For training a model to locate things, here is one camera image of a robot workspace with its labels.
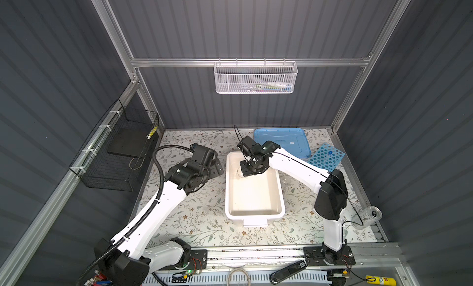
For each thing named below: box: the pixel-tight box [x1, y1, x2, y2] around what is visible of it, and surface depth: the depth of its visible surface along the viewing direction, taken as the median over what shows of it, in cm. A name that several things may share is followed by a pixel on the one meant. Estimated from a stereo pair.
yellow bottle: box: [365, 274, 397, 286], surface depth 69 cm
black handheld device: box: [269, 260, 307, 285], surface depth 71 cm
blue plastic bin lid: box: [253, 127, 312, 159], surface depth 119 cm
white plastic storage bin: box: [224, 151, 285, 227], surface depth 89 cm
